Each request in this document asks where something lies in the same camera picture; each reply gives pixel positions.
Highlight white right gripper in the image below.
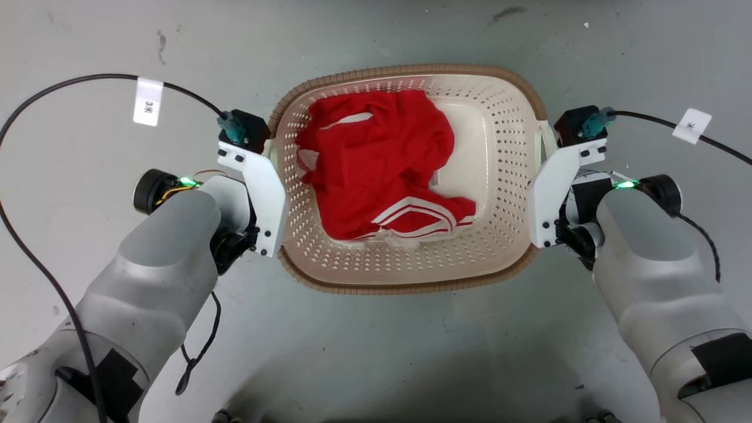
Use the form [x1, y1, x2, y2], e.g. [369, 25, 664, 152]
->
[526, 139, 615, 271]

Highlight long black camera cable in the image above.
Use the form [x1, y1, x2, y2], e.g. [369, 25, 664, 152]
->
[0, 73, 229, 423]
[611, 110, 752, 167]

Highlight cream laundry basket brown rim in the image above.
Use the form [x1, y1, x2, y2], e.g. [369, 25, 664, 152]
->
[267, 63, 559, 296]

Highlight red garment white stripes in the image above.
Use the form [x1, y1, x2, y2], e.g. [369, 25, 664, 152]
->
[296, 89, 477, 243]

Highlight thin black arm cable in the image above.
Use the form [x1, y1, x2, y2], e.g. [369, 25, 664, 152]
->
[174, 290, 222, 396]

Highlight teal cable plug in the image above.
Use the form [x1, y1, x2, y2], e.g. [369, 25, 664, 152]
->
[581, 107, 617, 139]
[217, 112, 247, 145]

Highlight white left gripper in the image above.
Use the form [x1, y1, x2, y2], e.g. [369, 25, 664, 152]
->
[210, 141, 288, 276]

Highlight white paper cable tag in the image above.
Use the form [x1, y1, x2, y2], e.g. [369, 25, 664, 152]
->
[133, 77, 165, 127]
[672, 108, 713, 145]

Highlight braided black arm cable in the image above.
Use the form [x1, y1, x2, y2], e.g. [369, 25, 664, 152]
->
[674, 211, 721, 284]

